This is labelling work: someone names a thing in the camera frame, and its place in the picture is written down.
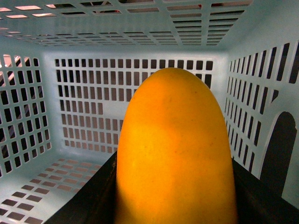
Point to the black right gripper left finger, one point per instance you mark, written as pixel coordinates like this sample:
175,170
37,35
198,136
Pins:
94,203

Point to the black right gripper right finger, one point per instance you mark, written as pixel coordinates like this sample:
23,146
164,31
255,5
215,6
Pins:
258,204

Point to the yellow mango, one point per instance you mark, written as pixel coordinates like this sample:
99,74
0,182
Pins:
174,163

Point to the light blue plastic basket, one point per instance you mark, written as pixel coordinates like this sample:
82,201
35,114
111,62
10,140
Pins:
68,69

